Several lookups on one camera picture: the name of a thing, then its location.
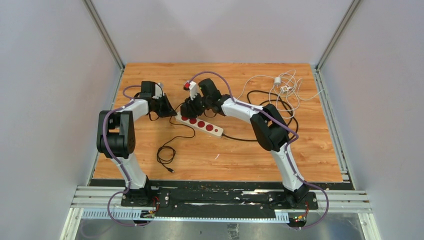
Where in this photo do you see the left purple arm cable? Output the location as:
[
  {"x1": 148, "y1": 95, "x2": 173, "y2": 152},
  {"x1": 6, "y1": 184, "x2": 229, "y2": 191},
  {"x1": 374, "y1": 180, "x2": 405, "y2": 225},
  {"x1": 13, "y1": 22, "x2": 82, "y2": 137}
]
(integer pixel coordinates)
[{"x1": 101, "y1": 85, "x2": 157, "y2": 228}]

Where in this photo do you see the white square charger plug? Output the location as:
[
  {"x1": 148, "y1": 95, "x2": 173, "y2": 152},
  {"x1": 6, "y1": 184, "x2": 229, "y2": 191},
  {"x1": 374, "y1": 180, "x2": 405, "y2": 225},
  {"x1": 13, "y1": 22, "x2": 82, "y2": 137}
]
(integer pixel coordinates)
[{"x1": 280, "y1": 86, "x2": 290, "y2": 93}]

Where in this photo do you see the white round charger cable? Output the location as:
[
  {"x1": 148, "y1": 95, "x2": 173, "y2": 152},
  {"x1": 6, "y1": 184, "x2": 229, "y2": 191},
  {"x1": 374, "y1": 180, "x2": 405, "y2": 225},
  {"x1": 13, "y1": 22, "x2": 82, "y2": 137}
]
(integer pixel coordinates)
[{"x1": 268, "y1": 69, "x2": 299, "y2": 118}]

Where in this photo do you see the thin black adapter cable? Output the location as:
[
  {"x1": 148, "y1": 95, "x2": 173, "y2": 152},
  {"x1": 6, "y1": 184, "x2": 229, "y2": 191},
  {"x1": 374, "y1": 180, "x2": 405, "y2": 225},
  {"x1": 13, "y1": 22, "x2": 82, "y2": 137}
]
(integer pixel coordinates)
[{"x1": 156, "y1": 102, "x2": 196, "y2": 174}]

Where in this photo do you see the black power strip cord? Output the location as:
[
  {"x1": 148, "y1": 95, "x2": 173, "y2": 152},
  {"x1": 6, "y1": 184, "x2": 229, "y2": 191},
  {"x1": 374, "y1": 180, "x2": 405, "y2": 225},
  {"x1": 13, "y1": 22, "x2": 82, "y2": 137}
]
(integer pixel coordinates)
[{"x1": 221, "y1": 89, "x2": 300, "y2": 143}]

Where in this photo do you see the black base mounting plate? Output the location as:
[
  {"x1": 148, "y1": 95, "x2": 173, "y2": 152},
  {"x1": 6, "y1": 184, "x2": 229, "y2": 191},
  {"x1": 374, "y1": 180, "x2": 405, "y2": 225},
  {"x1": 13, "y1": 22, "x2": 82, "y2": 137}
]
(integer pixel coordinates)
[{"x1": 89, "y1": 179, "x2": 355, "y2": 220}]

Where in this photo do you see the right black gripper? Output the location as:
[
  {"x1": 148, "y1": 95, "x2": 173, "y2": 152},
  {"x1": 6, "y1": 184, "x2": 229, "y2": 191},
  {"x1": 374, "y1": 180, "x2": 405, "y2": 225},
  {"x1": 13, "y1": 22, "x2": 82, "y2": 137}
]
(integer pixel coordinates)
[{"x1": 185, "y1": 91, "x2": 212, "y2": 119}]

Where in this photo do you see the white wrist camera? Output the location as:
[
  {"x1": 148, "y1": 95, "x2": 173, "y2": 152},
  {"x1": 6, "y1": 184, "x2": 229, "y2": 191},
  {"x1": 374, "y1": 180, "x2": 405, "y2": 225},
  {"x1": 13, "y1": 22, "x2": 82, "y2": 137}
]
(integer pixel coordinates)
[
  {"x1": 183, "y1": 81, "x2": 199, "y2": 101},
  {"x1": 153, "y1": 82, "x2": 164, "y2": 99}
]

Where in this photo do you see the right aluminium frame post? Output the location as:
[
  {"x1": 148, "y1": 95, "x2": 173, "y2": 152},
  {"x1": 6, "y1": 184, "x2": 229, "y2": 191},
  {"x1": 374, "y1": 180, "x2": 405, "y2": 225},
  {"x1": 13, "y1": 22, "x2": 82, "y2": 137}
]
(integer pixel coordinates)
[{"x1": 315, "y1": 0, "x2": 363, "y2": 72}]

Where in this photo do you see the white square charger cable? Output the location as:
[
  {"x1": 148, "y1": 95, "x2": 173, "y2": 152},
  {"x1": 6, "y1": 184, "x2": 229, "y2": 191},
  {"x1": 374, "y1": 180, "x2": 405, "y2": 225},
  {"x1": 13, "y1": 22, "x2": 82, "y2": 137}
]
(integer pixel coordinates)
[{"x1": 237, "y1": 74, "x2": 324, "y2": 102}]

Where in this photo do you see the left aluminium frame post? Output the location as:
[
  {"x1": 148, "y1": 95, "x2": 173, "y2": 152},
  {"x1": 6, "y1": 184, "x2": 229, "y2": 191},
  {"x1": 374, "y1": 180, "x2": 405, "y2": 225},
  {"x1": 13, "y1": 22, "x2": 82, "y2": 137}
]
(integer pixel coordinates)
[{"x1": 82, "y1": 0, "x2": 125, "y2": 72}]

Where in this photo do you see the white red power strip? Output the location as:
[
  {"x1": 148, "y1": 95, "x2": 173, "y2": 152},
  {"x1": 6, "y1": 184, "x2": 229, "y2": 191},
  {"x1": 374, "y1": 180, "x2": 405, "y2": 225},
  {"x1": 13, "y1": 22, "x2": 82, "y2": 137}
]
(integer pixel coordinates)
[{"x1": 175, "y1": 112, "x2": 224, "y2": 138}]

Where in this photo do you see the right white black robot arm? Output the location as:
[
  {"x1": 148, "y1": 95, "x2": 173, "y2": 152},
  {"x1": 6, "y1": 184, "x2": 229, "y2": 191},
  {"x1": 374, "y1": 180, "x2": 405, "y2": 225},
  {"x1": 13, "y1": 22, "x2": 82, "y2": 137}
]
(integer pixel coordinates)
[{"x1": 180, "y1": 78, "x2": 309, "y2": 209}]

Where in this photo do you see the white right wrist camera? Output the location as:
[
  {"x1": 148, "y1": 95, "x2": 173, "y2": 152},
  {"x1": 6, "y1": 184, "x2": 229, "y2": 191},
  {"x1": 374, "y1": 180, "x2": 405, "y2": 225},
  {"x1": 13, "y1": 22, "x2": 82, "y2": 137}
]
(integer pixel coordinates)
[{"x1": 183, "y1": 81, "x2": 199, "y2": 101}]

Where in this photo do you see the black power adapter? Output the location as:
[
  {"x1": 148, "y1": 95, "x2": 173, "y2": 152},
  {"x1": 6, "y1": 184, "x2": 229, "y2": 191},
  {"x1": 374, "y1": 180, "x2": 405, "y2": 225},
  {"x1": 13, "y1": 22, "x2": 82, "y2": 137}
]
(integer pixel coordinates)
[{"x1": 180, "y1": 102, "x2": 196, "y2": 119}]

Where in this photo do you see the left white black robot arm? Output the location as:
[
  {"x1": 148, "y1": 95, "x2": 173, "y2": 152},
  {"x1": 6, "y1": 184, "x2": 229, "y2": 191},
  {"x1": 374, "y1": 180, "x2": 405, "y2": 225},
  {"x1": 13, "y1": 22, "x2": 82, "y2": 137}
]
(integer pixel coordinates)
[{"x1": 96, "y1": 81, "x2": 177, "y2": 207}]

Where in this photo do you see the aluminium frame post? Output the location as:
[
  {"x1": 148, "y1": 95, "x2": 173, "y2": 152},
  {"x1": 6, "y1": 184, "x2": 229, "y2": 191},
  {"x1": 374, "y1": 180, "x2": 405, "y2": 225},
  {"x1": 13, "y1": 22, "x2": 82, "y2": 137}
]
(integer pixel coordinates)
[
  {"x1": 82, "y1": 0, "x2": 125, "y2": 72},
  {"x1": 315, "y1": 0, "x2": 363, "y2": 72}
]

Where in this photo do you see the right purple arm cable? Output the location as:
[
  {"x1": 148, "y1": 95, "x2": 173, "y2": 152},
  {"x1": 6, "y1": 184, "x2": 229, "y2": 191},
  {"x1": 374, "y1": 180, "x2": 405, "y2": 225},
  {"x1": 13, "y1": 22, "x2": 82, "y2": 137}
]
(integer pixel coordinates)
[{"x1": 188, "y1": 71, "x2": 329, "y2": 231}]

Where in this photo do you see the white round charger plug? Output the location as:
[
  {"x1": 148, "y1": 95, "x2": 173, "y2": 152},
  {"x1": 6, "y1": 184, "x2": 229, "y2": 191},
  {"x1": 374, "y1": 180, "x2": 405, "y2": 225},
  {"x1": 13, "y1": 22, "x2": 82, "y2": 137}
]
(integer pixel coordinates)
[{"x1": 273, "y1": 76, "x2": 282, "y2": 86}]

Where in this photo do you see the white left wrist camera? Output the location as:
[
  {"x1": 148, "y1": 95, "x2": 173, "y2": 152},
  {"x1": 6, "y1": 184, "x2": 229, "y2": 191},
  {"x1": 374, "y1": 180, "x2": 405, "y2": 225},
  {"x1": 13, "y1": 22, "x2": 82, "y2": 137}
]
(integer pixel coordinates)
[{"x1": 153, "y1": 82, "x2": 164, "y2": 99}]

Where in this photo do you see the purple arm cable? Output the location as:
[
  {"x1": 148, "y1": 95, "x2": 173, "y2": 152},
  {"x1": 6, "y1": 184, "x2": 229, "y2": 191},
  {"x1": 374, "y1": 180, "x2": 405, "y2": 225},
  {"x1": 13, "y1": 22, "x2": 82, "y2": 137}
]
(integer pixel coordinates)
[
  {"x1": 101, "y1": 85, "x2": 157, "y2": 228},
  {"x1": 188, "y1": 71, "x2": 329, "y2": 231}
]

